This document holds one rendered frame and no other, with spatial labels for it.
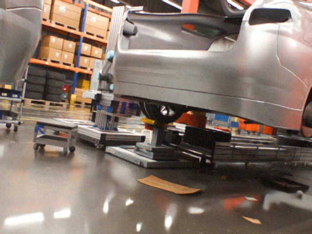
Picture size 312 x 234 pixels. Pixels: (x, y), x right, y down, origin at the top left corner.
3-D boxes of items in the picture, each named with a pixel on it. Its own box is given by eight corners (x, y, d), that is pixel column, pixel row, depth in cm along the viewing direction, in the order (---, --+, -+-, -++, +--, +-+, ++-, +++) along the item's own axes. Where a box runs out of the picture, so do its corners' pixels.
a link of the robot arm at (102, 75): (106, 83, 485) (121, 57, 446) (95, 81, 477) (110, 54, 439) (105, 76, 491) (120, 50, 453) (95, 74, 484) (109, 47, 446)
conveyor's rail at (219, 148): (213, 159, 444) (216, 142, 442) (209, 157, 448) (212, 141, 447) (300, 160, 613) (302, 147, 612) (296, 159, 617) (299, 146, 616)
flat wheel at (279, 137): (316, 155, 649) (319, 142, 648) (280, 148, 656) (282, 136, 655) (305, 150, 714) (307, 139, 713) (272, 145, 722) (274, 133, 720)
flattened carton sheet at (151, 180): (188, 198, 303) (188, 193, 303) (135, 181, 329) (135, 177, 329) (201, 192, 330) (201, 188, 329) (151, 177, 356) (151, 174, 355)
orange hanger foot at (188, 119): (197, 127, 453) (202, 101, 452) (169, 121, 491) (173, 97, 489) (205, 128, 465) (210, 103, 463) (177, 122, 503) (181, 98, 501)
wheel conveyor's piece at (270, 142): (298, 169, 615) (302, 147, 613) (255, 157, 677) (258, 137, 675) (321, 168, 683) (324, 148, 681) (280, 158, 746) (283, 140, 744)
